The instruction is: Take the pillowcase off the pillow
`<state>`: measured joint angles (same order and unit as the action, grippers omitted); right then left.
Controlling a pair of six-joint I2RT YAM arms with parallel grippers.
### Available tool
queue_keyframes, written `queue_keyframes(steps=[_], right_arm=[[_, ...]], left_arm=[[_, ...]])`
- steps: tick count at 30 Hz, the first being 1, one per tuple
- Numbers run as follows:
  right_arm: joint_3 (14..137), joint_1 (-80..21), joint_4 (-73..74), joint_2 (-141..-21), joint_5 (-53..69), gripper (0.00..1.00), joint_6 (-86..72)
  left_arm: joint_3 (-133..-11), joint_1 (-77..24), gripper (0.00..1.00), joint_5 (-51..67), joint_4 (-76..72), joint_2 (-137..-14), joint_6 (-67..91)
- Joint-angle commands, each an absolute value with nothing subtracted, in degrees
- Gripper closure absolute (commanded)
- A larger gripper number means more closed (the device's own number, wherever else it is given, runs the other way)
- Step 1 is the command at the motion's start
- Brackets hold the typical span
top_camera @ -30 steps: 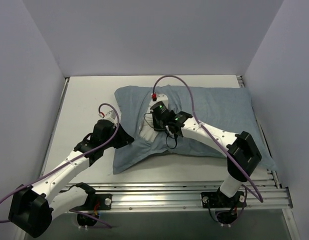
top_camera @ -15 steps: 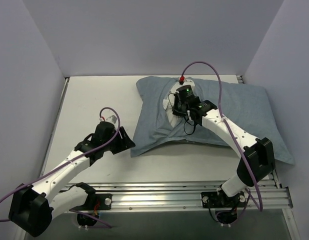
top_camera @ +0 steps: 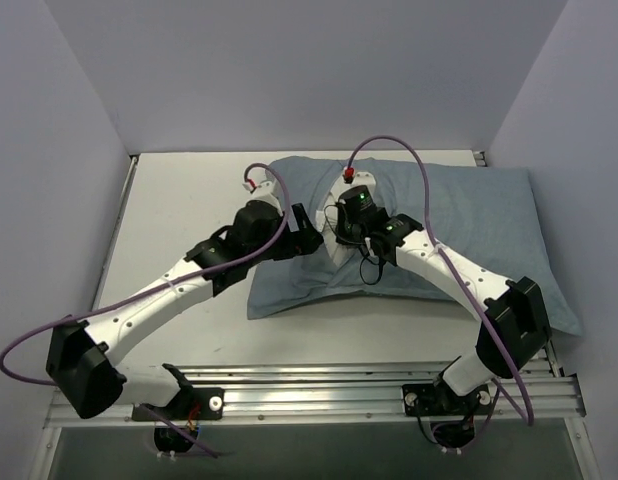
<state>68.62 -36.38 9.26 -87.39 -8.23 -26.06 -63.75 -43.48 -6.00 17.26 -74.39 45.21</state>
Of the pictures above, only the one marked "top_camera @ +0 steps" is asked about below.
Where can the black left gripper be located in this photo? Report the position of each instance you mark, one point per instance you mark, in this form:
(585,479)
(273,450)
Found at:
(305,237)

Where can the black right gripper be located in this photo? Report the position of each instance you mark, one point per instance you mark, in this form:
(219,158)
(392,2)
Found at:
(346,234)

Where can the blue pillowcase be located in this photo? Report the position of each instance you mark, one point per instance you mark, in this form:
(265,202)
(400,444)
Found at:
(488,215)

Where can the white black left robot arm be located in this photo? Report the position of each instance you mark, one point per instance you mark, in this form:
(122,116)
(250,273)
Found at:
(85,357)

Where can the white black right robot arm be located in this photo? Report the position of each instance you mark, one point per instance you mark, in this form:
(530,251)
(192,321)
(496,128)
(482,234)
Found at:
(514,321)

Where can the white pillow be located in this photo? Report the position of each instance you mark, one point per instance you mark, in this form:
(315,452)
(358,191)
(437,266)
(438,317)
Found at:
(326,218)

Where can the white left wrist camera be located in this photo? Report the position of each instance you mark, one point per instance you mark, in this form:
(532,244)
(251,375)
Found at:
(266,191)

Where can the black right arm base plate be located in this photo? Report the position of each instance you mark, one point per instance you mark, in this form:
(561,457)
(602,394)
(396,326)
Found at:
(439,400)

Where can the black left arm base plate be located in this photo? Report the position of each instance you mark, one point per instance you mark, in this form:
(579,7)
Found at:
(209,402)

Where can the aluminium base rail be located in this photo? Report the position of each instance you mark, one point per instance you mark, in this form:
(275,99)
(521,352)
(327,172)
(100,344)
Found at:
(323,394)

